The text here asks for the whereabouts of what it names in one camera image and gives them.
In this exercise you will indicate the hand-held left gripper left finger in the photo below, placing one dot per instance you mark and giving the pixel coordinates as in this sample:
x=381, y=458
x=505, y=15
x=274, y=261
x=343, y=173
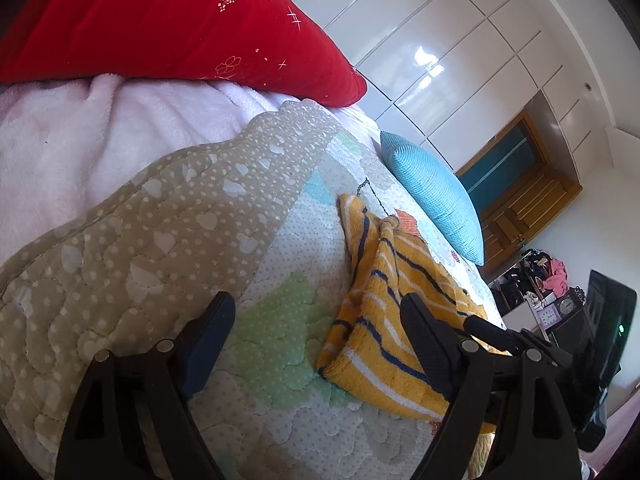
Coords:
x=210, y=340

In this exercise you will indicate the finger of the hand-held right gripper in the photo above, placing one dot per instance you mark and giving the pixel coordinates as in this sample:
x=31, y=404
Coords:
x=487, y=327

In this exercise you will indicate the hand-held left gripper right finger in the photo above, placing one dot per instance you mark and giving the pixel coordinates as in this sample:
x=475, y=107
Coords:
x=425, y=347

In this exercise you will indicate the yellow striped knit garment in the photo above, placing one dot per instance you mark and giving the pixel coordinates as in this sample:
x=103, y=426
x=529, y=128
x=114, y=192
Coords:
x=380, y=320

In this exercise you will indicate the pile of clothes on rack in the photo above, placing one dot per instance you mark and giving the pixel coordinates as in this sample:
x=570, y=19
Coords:
x=555, y=275

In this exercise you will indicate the cream television cabinet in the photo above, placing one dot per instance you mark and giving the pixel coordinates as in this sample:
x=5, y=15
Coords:
x=520, y=315

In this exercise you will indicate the black round clock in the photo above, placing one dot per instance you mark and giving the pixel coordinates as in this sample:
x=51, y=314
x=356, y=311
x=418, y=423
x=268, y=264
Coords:
x=567, y=306

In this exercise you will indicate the purple desk clock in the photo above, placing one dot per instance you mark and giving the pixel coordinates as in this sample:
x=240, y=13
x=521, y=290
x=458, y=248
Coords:
x=548, y=317

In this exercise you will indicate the patterned beige quilt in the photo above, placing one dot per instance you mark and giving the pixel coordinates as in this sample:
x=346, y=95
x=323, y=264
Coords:
x=150, y=240

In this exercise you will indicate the wooden door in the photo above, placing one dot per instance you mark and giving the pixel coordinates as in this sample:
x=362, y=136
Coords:
x=530, y=210

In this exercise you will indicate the blue pillow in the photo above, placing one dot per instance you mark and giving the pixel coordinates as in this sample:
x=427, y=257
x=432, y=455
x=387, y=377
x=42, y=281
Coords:
x=435, y=195

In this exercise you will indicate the pink fleece blanket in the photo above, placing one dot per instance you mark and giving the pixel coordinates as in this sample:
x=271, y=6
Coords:
x=75, y=150

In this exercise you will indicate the glossy white wardrobe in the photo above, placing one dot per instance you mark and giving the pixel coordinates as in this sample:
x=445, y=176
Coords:
x=450, y=35

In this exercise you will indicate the red embroidered pillow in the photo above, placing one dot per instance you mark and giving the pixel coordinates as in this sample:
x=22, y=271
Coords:
x=150, y=25

